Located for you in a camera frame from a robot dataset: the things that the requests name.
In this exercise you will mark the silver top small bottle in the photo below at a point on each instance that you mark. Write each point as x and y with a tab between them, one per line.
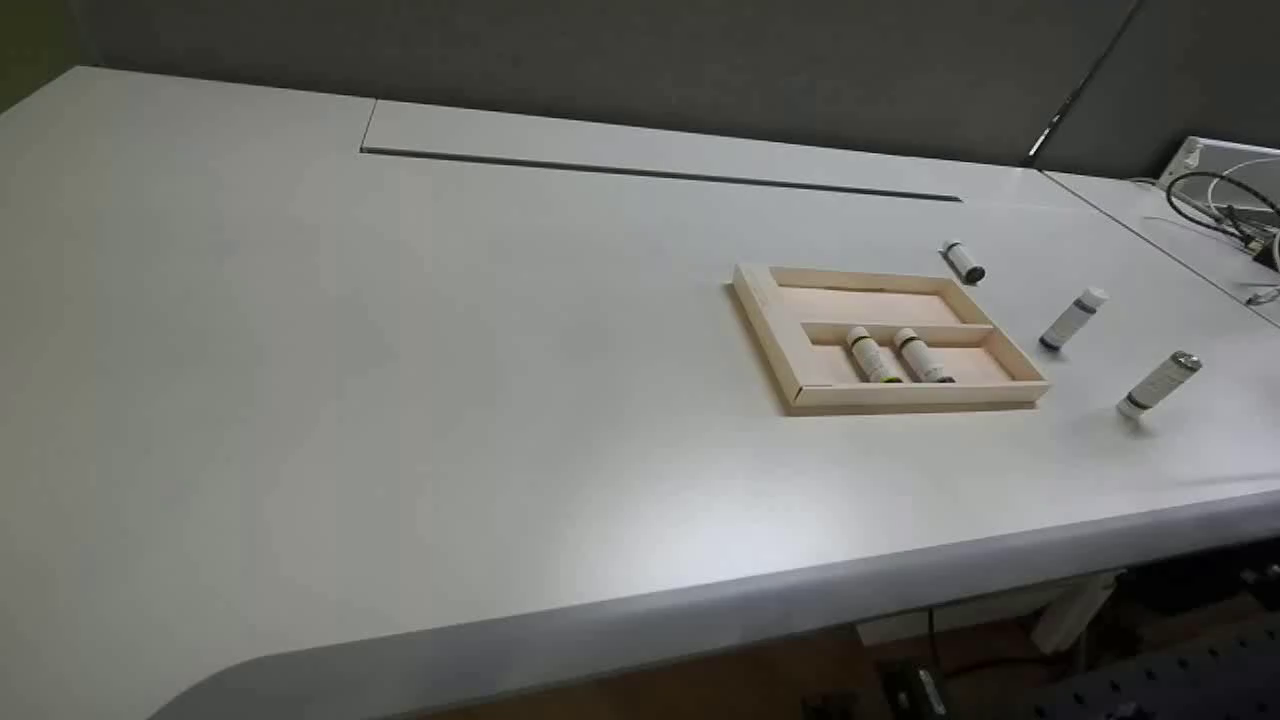
1158	385

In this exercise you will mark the grey cylinder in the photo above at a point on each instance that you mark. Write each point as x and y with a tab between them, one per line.
962	262
1068	322

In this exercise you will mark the grey partition panel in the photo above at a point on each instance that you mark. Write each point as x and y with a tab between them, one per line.
534	55
1200	65

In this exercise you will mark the grey cylinder middle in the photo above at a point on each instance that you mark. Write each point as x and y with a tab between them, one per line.
1068	322

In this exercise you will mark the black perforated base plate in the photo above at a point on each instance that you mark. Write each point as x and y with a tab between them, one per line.
1186	680

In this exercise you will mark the grey cylinder near top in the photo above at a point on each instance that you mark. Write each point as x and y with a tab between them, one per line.
962	262

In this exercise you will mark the shallow wooden tray box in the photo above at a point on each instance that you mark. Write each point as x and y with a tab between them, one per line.
922	395

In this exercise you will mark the white table leg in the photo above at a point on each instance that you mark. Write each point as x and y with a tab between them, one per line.
1075	614

